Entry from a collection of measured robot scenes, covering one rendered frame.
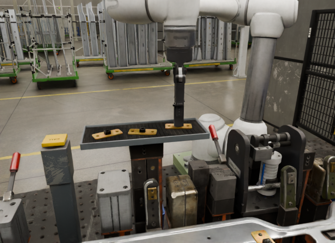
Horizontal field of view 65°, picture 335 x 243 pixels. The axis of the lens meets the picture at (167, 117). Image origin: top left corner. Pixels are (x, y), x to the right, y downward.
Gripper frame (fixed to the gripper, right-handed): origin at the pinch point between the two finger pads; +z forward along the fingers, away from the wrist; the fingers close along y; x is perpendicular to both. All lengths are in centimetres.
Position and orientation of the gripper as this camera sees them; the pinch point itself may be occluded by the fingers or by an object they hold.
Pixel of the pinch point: (178, 114)
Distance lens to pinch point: 82.1
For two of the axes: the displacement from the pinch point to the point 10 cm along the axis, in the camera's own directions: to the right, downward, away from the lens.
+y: 0.1, 3.4, -9.4
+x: 10.0, 0.0, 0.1
